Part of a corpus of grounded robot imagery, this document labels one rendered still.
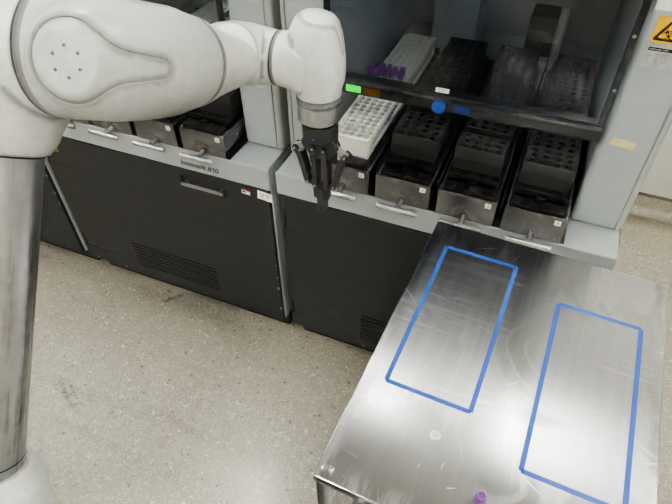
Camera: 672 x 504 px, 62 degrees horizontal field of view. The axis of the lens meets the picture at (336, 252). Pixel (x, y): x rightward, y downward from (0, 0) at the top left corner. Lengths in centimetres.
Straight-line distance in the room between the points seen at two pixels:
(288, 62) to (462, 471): 74
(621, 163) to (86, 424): 166
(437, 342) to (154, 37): 67
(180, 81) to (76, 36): 10
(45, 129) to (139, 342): 152
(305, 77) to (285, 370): 113
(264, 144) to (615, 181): 87
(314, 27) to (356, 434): 68
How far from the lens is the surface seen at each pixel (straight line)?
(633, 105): 125
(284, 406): 185
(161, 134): 162
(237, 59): 69
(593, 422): 97
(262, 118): 151
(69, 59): 52
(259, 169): 149
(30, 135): 65
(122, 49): 52
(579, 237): 138
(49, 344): 223
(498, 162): 132
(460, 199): 131
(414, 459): 87
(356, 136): 137
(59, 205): 221
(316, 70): 105
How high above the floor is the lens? 161
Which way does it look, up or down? 45 degrees down
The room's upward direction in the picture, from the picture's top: 1 degrees counter-clockwise
